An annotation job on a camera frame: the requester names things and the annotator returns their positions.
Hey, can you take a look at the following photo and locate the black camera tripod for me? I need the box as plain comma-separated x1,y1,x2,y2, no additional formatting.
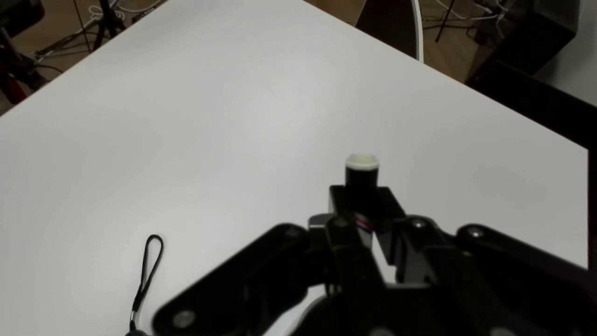
0,0,51,109

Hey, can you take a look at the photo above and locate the white curved cable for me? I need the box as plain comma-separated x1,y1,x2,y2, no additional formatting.
409,0,427,66

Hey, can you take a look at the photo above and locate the black whiteboard marker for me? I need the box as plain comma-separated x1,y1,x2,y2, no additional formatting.
344,154,381,236

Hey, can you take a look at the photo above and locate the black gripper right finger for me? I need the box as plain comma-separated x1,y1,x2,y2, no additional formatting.
371,186,597,336

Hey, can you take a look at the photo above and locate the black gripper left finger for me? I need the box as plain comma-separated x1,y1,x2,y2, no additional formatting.
151,186,390,336

